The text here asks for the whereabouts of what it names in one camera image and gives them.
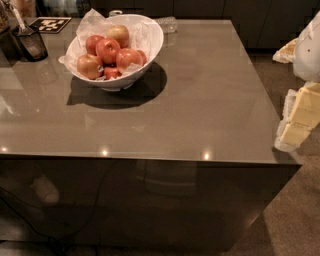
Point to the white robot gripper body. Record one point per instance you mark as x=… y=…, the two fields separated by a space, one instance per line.
x=308 y=53

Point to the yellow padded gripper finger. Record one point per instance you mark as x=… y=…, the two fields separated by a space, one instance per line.
x=301 y=114
x=286 y=53

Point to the red apple far right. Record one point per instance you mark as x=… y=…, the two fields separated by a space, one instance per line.
x=143 y=57

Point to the red apple right front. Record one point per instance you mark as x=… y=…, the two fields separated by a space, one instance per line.
x=126 y=57

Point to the yellowish apple at back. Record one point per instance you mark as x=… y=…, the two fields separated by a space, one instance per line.
x=120 y=33

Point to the white ceramic bowl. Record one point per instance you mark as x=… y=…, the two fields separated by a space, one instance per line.
x=144 y=34

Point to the small red apple front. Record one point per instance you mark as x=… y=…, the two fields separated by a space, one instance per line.
x=111 y=72

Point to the red apple back left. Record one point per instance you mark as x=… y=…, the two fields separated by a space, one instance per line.
x=91 y=42

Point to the yellow-red apple front left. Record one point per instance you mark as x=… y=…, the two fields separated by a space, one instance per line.
x=90 y=66

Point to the clear plastic container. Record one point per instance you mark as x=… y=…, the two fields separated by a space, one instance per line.
x=168 y=24

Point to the white crumpled paper liner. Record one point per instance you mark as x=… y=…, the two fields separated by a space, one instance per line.
x=112 y=53

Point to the small white round object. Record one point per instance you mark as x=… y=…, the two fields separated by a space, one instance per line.
x=115 y=13

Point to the black white marker tag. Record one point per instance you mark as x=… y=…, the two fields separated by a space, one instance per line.
x=50 y=25

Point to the dark jar at left edge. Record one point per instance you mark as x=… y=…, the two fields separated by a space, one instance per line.
x=9 y=53

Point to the black mesh scoop with handle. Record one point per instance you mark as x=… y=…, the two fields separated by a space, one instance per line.
x=29 y=40

